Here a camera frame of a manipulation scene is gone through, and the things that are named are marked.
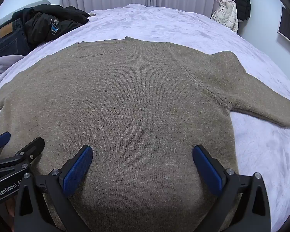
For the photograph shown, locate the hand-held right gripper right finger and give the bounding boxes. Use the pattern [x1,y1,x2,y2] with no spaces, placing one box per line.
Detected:
[192,144,271,232]

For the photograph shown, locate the light grey bedding cloth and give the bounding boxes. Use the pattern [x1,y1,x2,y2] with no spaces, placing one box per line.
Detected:
[0,54,26,95]

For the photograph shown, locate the white puffer jacket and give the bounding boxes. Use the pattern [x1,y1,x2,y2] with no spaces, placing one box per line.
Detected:
[211,0,239,34]

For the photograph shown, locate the lavender fleece blanket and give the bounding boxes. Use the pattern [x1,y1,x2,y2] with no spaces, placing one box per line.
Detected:
[0,3,290,232]

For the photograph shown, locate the black jacket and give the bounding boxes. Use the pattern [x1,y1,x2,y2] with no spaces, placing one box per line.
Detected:
[12,4,90,44]

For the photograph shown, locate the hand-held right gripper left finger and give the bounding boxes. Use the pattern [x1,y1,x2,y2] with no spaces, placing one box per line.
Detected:
[14,145,93,232]

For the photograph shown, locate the dark blue jeans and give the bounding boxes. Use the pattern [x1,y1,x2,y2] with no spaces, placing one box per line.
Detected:
[0,19,31,60]

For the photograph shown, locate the dark flat monitor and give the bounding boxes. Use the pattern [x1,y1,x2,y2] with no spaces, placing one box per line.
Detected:
[277,5,290,49]

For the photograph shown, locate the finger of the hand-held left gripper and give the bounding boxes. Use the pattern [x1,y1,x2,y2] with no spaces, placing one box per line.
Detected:
[0,132,11,154]
[0,136,45,185]

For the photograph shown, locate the black hanging coat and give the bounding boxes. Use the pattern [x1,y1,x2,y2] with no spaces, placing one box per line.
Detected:
[228,0,251,22]

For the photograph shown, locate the brown knit sweater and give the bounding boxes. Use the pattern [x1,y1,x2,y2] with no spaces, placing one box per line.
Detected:
[0,36,290,232]

